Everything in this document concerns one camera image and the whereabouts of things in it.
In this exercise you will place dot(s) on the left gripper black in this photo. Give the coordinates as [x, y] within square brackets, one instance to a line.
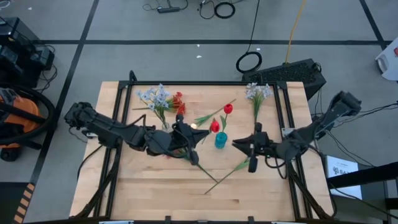
[180, 140]

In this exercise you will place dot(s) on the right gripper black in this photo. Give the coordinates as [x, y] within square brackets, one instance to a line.
[265, 146]

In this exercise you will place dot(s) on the cream artificial tulip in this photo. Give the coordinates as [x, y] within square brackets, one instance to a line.
[203, 118]

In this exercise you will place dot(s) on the red artificial tulip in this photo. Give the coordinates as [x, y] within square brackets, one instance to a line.
[214, 126]
[228, 108]

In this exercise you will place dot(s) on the white artificial tulip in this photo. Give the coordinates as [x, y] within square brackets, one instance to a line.
[230, 174]

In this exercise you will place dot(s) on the red artificial flower bunch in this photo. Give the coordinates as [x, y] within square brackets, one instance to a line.
[178, 102]
[208, 173]

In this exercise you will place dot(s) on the white artificial flower bunch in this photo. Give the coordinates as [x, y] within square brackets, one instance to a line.
[157, 98]
[257, 91]

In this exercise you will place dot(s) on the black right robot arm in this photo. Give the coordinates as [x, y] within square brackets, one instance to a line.
[311, 133]

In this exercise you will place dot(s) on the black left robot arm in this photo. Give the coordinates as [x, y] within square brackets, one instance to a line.
[109, 127]

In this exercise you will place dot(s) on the teal glass vase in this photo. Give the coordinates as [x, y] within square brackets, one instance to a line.
[220, 140]

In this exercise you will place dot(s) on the clear glass vase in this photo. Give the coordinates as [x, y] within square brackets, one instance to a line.
[165, 126]

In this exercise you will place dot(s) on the black table clamp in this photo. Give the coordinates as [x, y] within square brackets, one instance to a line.
[251, 219]
[168, 219]

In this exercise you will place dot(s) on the black computer case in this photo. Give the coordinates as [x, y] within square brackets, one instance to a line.
[284, 74]

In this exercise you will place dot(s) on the white printed box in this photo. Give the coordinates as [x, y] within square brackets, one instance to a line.
[342, 174]

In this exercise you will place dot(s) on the black metal beam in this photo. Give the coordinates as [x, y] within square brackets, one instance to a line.
[367, 175]

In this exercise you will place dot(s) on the black power strip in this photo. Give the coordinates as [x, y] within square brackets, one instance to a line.
[168, 10]

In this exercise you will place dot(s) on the small black electronics box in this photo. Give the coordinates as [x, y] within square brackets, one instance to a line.
[42, 57]

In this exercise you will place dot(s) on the orange shop vacuum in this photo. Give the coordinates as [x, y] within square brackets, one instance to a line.
[21, 115]

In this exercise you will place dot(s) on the black orange striped ramp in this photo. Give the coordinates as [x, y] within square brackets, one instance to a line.
[25, 199]

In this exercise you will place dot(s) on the black equipment cabinet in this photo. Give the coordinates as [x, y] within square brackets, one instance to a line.
[15, 34]

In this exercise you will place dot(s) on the black metal table frame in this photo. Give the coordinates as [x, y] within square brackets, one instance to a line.
[202, 83]

